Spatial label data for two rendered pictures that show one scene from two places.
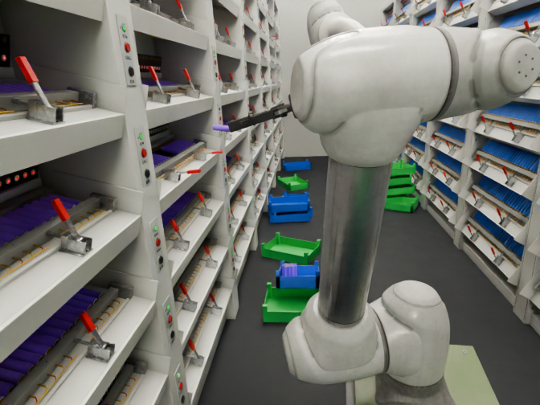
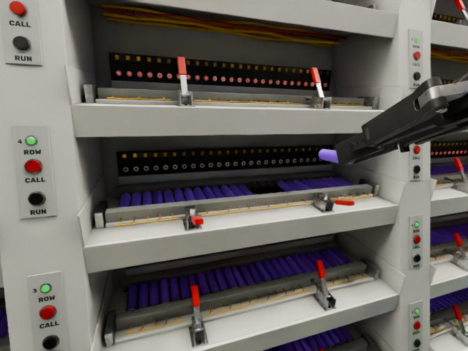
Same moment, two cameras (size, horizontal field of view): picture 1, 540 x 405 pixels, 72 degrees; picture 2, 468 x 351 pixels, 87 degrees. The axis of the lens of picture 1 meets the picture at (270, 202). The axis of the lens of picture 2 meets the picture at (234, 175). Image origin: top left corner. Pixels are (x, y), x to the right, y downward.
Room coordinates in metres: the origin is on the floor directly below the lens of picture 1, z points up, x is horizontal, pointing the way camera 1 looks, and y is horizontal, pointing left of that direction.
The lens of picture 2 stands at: (0.86, -0.15, 0.87)
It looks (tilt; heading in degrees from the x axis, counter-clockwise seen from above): 4 degrees down; 66
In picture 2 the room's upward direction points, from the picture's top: 3 degrees counter-clockwise
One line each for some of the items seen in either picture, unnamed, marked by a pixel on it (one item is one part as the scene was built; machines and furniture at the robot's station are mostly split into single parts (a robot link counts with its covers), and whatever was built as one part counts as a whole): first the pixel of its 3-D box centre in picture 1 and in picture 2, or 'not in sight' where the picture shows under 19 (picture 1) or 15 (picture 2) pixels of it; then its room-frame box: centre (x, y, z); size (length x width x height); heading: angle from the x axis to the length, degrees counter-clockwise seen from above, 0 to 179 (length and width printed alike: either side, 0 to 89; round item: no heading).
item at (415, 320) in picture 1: (410, 327); not in sight; (0.75, -0.32, 0.41); 0.18 x 0.16 x 0.22; 99
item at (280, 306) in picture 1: (298, 301); not in sight; (1.46, -0.10, 0.04); 0.30 x 0.20 x 0.08; 83
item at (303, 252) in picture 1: (291, 247); not in sight; (2.03, -0.11, 0.04); 0.30 x 0.20 x 0.08; 59
